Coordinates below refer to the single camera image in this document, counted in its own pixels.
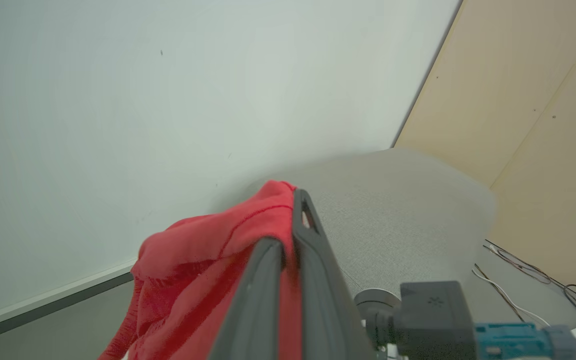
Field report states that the dark grey plug housing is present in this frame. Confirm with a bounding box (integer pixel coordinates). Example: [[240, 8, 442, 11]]
[[365, 281, 477, 360]]

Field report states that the brown and black cable bundle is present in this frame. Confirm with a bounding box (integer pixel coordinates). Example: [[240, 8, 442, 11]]
[[483, 240, 576, 328]]

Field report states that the round silver metal disc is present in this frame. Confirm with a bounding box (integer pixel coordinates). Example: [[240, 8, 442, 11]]
[[354, 288, 402, 321]]

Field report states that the teal cable connector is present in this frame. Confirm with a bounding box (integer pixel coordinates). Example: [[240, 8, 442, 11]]
[[474, 322, 542, 360]]

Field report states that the white and grey baseboard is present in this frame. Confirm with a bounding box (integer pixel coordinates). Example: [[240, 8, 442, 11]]
[[0, 259, 136, 347]]

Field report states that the thin white cable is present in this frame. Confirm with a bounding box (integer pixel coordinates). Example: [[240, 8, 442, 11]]
[[472, 267, 552, 327]]

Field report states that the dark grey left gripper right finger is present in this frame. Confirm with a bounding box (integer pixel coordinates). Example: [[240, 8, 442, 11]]
[[291, 188, 377, 360]]

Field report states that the grey-blue cable sleeve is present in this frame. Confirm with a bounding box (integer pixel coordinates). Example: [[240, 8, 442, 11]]
[[538, 325, 576, 359]]

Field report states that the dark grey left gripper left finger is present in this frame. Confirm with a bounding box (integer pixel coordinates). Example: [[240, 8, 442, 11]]
[[208, 237, 286, 360]]

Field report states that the red clothing item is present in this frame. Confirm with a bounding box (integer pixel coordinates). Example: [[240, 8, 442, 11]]
[[99, 180, 303, 360]]

